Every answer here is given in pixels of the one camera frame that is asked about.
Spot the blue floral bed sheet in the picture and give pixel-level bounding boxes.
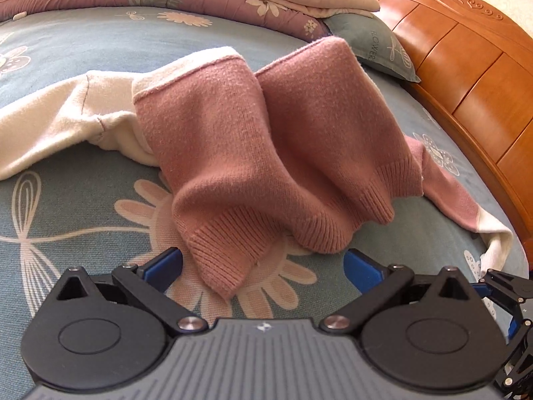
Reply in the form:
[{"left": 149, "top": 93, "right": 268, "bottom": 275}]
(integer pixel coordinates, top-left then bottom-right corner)
[{"left": 0, "top": 4, "right": 531, "bottom": 390}]

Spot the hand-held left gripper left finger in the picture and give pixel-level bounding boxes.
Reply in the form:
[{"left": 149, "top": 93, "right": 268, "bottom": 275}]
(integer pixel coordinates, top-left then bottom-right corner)
[{"left": 54, "top": 248, "right": 209, "bottom": 336}]

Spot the blue-green pillow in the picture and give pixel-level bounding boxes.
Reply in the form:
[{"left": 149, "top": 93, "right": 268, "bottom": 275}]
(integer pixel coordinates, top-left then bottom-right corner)
[{"left": 322, "top": 12, "right": 421, "bottom": 83}]

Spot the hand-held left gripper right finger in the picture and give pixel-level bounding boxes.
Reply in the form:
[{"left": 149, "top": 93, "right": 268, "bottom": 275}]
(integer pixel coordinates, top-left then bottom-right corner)
[{"left": 318, "top": 248, "right": 477, "bottom": 336}]

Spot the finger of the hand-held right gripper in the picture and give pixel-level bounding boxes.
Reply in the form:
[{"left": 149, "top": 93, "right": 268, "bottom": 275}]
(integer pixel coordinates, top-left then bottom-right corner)
[
  {"left": 478, "top": 270, "right": 533, "bottom": 330},
  {"left": 493, "top": 329, "right": 533, "bottom": 396}
]

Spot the pink and cream knit sweater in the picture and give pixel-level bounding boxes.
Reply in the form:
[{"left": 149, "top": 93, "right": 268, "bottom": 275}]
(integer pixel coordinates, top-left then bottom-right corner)
[{"left": 0, "top": 35, "right": 517, "bottom": 301}]

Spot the wooden bed headboard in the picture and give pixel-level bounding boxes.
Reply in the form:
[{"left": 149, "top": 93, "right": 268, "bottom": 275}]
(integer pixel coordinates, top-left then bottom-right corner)
[{"left": 350, "top": 0, "right": 533, "bottom": 267}]

